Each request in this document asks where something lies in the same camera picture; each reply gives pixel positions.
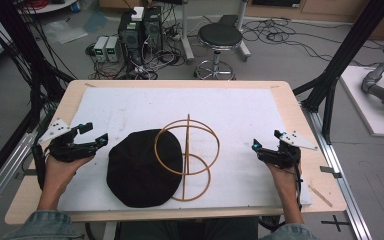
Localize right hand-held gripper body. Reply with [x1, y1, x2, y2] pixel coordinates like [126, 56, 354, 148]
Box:
[257, 130, 320, 170]

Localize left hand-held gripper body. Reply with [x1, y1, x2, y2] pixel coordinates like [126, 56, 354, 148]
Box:
[38, 117, 99, 164]

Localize person's right hand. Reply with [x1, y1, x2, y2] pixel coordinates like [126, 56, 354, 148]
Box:
[266, 162, 303, 202]

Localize person's left hand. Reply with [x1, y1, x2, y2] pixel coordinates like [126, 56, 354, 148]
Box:
[42, 154, 95, 202]

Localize white foam mat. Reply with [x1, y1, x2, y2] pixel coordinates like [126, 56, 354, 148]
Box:
[57, 86, 315, 213]

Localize black beret hat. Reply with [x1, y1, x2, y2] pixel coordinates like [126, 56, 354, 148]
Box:
[106, 128, 185, 209]

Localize thin wooden stick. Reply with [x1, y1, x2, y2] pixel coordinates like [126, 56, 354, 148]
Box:
[307, 184, 334, 208]

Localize grey power supply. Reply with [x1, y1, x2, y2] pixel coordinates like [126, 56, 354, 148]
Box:
[105, 35, 122, 63]
[93, 35, 110, 63]

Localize white board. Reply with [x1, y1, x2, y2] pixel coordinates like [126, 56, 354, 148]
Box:
[339, 65, 384, 139]

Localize clear plastic sheet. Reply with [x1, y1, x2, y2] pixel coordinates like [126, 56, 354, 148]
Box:
[42, 19, 89, 45]

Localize black computer tower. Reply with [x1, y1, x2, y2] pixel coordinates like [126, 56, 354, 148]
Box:
[142, 5, 164, 52]
[117, 11, 145, 65]

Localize white desk leg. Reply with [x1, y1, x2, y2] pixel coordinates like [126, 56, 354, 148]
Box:
[235, 0, 252, 63]
[179, 0, 196, 64]

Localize black round stool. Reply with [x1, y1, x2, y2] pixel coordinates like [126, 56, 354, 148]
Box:
[193, 22, 244, 81]

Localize white box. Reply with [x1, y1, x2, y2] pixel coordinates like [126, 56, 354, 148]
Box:
[131, 6, 145, 22]

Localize round white table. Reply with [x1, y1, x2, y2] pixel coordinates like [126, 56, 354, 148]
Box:
[17, 0, 78, 15]

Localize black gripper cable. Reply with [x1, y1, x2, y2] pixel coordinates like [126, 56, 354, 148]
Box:
[30, 143, 49, 192]
[292, 164, 305, 213]

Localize metal bracket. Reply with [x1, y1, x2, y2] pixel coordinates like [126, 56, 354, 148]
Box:
[319, 165, 343, 180]

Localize aluminium rail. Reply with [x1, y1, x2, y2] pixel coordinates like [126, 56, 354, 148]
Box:
[0, 131, 39, 223]
[300, 101, 374, 240]

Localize wooden ring hat stand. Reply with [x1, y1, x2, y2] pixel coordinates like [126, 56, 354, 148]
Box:
[153, 113, 221, 203]

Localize tangle of floor cables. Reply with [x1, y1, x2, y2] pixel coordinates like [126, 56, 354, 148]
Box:
[84, 19, 188, 81]

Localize black metal frame stand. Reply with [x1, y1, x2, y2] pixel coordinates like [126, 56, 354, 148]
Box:
[292, 0, 384, 145]
[0, 0, 76, 198]

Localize black floor cables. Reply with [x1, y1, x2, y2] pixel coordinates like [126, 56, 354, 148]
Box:
[241, 17, 384, 68]

